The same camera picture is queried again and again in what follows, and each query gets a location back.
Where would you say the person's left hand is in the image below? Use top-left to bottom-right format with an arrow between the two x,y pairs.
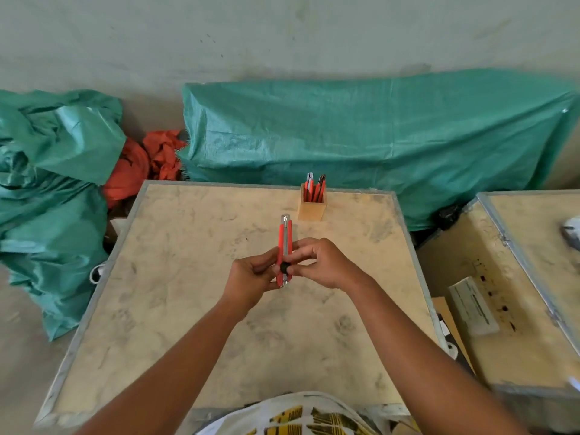
222,246 -> 284,313

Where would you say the person's right hand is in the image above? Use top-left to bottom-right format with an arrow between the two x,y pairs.
274,237 -> 370,291

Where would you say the small wooden box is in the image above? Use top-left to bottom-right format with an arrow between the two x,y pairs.
297,183 -> 328,222

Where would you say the person's right forearm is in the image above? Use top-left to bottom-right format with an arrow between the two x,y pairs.
346,274 -> 531,435

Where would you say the person's left forearm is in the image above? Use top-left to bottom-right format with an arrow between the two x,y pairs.
74,296 -> 250,435

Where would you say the plywood crate with metal edges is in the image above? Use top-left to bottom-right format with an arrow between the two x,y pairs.
34,179 -> 447,429

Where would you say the low plywood crate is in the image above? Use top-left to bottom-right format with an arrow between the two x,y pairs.
416,199 -> 580,433

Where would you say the black plastic bag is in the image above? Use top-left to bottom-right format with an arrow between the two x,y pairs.
433,203 -> 463,231

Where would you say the large green tarp bundle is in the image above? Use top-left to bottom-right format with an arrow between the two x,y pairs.
176,69 -> 580,231

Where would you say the white printed shirt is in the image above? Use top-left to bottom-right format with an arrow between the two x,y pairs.
195,391 -> 381,435

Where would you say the white paper label pouch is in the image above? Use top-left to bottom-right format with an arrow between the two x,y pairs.
447,275 -> 501,337

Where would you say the orange cloth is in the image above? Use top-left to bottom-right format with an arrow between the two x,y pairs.
103,129 -> 188,209

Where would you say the tall plywood crate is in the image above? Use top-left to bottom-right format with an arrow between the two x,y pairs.
476,190 -> 580,356

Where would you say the crumpled green tarp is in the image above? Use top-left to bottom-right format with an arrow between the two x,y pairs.
0,89 -> 127,342

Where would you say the grey rag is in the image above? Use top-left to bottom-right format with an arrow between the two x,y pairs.
561,217 -> 580,252

